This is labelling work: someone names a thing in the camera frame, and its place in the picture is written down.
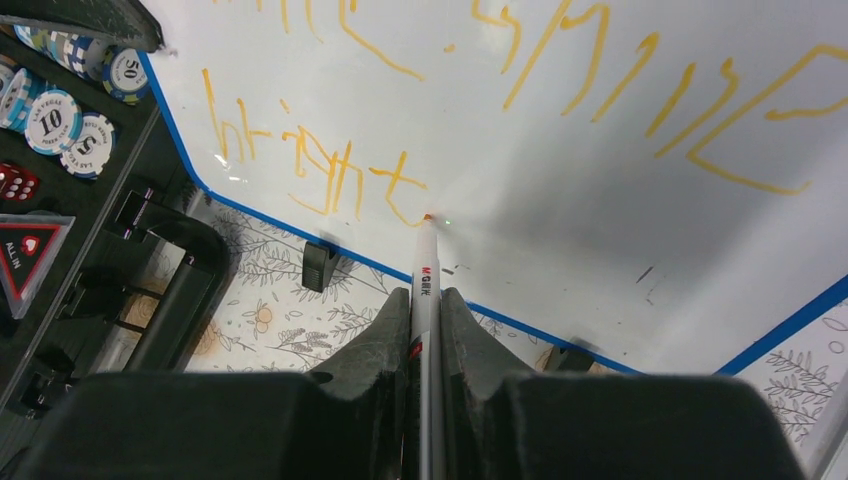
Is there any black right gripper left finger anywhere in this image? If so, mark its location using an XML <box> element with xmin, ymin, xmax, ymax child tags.
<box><xmin>19</xmin><ymin>287</ymin><xmax>410</xmax><ymax>479</ymax></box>

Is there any black poker chip case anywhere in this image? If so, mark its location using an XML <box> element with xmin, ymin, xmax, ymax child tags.
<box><xmin>1</xmin><ymin>35</ymin><xmax>230</xmax><ymax>434</ymax></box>

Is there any red die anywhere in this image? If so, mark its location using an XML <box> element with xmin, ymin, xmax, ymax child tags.
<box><xmin>0</xmin><ymin>162</ymin><xmax>40</xmax><ymax>202</ymax></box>

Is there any floral table cloth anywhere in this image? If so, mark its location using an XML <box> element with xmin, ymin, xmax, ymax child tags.
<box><xmin>178</xmin><ymin>188</ymin><xmax>847</xmax><ymax>447</ymax></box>

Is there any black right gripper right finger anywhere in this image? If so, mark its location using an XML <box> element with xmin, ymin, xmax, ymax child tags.
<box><xmin>441</xmin><ymin>288</ymin><xmax>804</xmax><ymax>479</ymax></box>

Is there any blue framed whiteboard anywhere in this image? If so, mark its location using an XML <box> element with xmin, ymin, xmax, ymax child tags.
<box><xmin>144</xmin><ymin>1</ymin><xmax>847</xmax><ymax>374</ymax></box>

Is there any white orange whiteboard marker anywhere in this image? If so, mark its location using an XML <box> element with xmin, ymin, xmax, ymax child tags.
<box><xmin>402</xmin><ymin>214</ymin><xmax>447</xmax><ymax>479</ymax></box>

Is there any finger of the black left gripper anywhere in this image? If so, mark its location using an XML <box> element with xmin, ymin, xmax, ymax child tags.
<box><xmin>1</xmin><ymin>0</ymin><xmax>164</xmax><ymax>53</ymax></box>

